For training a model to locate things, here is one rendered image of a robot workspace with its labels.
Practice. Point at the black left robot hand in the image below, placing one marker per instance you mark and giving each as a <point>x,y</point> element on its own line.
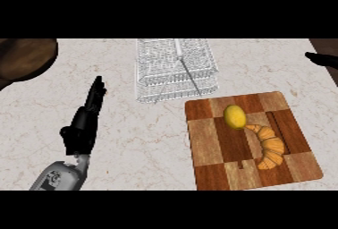
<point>82,128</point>

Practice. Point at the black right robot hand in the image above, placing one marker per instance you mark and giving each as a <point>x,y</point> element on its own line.
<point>324,59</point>

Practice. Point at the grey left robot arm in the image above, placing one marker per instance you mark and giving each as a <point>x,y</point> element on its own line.
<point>60,177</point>

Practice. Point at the yellow lemon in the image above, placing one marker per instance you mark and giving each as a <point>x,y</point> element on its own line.
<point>236,116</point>

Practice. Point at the checkered wooden cutting board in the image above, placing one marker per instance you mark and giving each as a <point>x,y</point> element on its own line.
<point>253,141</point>

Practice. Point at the dark brown round object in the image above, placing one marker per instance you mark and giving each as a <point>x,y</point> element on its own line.
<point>25,59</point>

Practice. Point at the golden croissant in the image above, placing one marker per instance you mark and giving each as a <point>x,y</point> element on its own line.
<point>270,147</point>

